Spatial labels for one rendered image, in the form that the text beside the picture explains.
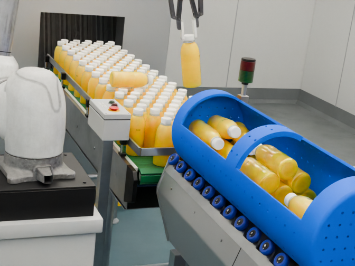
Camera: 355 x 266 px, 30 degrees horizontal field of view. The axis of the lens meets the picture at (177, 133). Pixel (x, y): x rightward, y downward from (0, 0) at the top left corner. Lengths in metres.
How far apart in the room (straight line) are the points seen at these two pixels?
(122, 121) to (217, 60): 4.81
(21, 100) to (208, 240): 0.73
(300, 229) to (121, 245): 2.31
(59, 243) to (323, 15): 5.94
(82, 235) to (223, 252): 0.44
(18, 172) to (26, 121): 0.14
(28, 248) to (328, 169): 0.86
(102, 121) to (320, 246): 1.05
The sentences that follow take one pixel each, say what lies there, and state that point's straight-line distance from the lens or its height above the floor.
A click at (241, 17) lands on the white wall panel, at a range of 7.15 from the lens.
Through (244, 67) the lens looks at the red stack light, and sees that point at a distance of 2.81.
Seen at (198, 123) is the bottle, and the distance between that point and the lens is 2.25.
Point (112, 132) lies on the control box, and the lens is 2.37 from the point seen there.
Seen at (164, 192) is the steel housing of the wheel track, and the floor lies 0.85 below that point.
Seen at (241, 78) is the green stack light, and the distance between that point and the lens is 2.82.
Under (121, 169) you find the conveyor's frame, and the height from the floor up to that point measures 0.85.
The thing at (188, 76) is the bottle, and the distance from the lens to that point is 2.30.
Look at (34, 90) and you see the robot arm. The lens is 1.71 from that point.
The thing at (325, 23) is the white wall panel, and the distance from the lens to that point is 7.39.
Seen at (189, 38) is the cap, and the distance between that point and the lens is 2.28.
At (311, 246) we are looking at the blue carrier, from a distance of 1.58.
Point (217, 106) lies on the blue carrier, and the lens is 2.32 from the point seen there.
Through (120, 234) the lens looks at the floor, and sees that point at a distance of 3.95.
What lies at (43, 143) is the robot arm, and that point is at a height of 1.18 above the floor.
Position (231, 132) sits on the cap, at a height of 1.14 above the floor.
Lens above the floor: 1.75
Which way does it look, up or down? 17 degrees down
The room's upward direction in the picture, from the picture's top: 7 degrees clockwise
